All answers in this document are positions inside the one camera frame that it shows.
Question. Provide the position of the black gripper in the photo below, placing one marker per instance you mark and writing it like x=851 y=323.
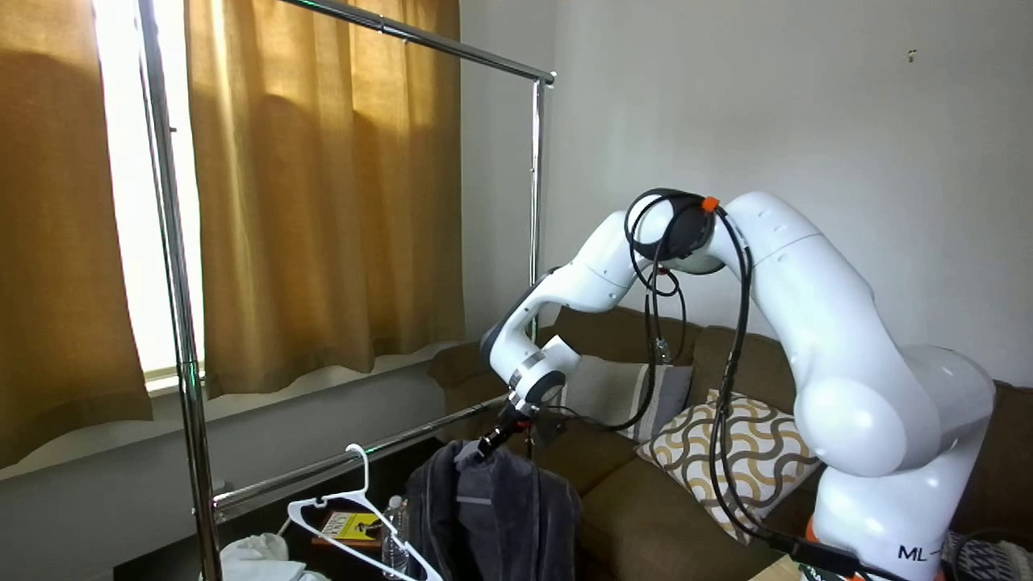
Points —
x=527 y=422

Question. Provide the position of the dark grey robe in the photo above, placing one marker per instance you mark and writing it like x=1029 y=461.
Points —
x=493 y=517

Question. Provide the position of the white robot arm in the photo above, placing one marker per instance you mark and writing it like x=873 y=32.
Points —
x=899 y=430

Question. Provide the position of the white empty plastic hanger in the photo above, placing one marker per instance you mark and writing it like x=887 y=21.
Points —
x=310 y=514

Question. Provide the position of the clear plastic bottle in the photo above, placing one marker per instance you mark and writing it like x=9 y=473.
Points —
x=395 y=544

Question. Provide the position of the yellow book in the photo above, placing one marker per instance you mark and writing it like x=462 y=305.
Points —
x=354 y=527

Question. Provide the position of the grey striped pillow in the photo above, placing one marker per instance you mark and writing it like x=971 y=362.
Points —
x=634 y=397

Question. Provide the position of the brown fabric sofa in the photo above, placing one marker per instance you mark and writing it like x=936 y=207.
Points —
x=636 y=522

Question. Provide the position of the white plastic bag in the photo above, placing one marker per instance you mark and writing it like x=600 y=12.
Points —
x=263 y=559

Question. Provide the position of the yellow wave pattern pillow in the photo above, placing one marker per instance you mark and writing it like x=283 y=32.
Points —
x=739 y=477

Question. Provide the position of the right mustard curtain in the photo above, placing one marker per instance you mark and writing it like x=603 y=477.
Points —
x=329 y=190

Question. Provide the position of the mustard curtain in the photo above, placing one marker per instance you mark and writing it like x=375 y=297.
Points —
x=329 y=190
x=65 y=335

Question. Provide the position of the chrome clothes rack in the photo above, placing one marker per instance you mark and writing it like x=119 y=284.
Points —
x=205 y=502

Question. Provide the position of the left mustard curtain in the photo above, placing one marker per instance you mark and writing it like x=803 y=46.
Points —
x=65 y=335

